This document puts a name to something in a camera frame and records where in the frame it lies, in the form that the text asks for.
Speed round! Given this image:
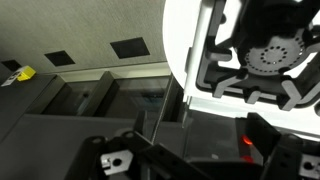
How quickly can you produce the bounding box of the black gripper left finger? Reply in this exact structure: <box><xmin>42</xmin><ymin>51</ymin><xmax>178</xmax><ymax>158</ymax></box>
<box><xmin>64</xmin><ymin>130</ymin><xmax>214</xmax><ymax>180</ymax></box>

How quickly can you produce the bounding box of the yellow block with label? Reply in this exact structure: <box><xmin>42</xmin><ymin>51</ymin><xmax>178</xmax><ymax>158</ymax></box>
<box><xmin>1</xmin><ymin>65</ymin><xmax>37</xmax><ymax>88</ymax></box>

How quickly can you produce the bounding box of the grey toy stove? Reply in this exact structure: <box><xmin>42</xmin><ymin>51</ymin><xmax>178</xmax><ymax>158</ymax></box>
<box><xmin>183</xmin><ymin>0</ymin><xmax>320</xmax><ymax>168</ymax></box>

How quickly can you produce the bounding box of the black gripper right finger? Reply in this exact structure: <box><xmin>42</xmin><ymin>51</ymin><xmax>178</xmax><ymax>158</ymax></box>
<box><xmin>259</xmin><ymin>133</ymin><xmax>320</xmax><ymax>180</ymax></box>

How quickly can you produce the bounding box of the black burner grate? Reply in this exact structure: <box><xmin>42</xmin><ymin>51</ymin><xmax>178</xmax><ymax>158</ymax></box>
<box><xmin>195</xmin><ymin>0</ymin><xmax>320</xmax><ymax>116</ymax></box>

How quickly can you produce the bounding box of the small orange stove button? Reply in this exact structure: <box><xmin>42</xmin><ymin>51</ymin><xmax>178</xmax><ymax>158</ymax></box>
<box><xmin>241</xmin><ymin>134</ymin><xmax>255</xmax><ymax>146</ymax></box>

